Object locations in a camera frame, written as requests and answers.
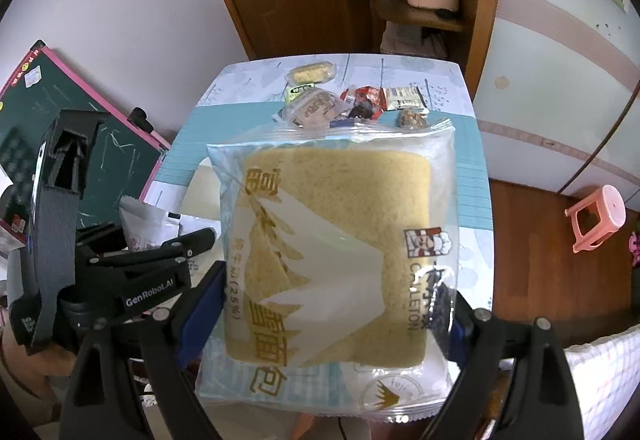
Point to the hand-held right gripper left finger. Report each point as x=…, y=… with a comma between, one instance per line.
x=200, y=310

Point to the green chalkboard pink frame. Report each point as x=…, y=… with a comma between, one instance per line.
x=115, y=160

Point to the pink cloth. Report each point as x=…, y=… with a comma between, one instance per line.
x=410, y=40

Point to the clear bun packet brown print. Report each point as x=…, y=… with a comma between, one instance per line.
x=312, y=107

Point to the white snack packet pink print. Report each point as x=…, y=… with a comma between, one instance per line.
x=145, y=225

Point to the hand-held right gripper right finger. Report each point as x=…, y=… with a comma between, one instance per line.
x=457, y=320

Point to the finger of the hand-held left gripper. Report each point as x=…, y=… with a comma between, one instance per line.
x=197, y=240

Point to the clear bread slice packet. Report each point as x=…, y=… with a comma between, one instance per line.
x=340, y=200

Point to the pink plastic stool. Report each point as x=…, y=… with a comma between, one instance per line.
x=607, y=207

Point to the brown wooden shelf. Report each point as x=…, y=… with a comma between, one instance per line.
x=480, y=20

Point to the yellow cake clear packet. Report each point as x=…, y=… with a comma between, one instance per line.
x=310, y=72

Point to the white plastic tray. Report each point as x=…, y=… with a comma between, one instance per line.
x=200, y=190

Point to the dark chocolate snack packet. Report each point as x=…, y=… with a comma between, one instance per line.
x=361, y=111

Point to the orange plastic piece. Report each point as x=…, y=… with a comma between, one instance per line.
x=300, y=426

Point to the white checked cloth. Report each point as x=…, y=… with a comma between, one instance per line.
x=610, y=380

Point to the teal leaf printed tablecloth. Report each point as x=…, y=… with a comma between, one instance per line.
x=465, y=180

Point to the brown nut snack packet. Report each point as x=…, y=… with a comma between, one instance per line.
x=412, y=119

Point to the white wardrobe pink stripe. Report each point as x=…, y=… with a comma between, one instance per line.
x=550, y=70

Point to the green snack packet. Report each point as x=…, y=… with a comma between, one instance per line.
x=295, y=92

